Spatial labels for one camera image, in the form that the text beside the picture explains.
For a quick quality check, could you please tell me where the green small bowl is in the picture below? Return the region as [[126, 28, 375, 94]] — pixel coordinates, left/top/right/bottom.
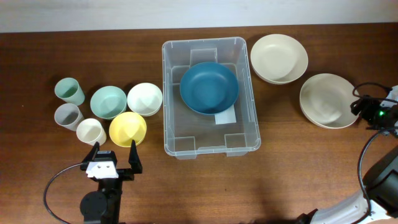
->
[[90, 86, 127, 120]]

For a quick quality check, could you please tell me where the beige bowl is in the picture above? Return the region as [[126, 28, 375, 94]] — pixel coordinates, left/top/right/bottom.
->
[[299, 73, 359, 129], [250, 34, 308, 85]]

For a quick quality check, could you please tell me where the blue bowl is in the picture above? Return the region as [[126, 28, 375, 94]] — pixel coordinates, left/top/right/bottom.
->
[[180, 62, 239, 115]]

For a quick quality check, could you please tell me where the clear plastic storage bin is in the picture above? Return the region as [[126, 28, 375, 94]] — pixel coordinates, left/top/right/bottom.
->
[[162, 37, 261, 159]]

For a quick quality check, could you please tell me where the cream cup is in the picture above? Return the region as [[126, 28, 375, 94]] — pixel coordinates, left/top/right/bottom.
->
[[76, 118, 106, 146]]

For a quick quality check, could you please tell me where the black right camera cable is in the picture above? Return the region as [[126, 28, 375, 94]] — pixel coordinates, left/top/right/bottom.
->
[[351, 82, 393, 224]]

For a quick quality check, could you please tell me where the grey cup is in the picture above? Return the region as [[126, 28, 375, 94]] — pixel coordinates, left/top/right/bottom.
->
[[54, 103, 84, 131]]

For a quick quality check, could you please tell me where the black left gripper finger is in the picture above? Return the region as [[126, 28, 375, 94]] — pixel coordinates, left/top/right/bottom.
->
[[128, 140, 143, 174], [80, 142, 100, 170]]

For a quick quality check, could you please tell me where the black camera cable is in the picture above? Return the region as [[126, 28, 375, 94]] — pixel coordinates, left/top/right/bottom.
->
[[351, 82, 393, 224], [43, 162, 85, 224]]

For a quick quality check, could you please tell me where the white small bowl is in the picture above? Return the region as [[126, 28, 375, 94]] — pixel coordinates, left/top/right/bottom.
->
[[127, 83, 163, 116]]

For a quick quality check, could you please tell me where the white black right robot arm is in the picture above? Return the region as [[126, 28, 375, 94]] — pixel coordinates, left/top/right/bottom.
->
[[295, 95, 397, 224]]

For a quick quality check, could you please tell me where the yellow small bowl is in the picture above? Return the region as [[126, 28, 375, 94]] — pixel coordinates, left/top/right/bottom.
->
[[109, 112, 147, 147]]

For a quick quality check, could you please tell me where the white label in bin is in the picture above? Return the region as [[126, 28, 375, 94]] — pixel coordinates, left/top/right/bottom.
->
[[215, 105, 236, 124]]

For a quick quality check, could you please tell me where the black left camera cable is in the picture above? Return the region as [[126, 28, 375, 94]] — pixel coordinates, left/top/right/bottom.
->
[[43, 162, 85, 224]]

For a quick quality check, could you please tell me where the green cup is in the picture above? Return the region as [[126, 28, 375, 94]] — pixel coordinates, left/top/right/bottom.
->
[[54, 78, 85, 106]]

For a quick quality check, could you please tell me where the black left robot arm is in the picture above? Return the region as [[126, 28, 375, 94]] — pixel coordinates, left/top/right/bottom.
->
[[80, 141, 142, 223]]

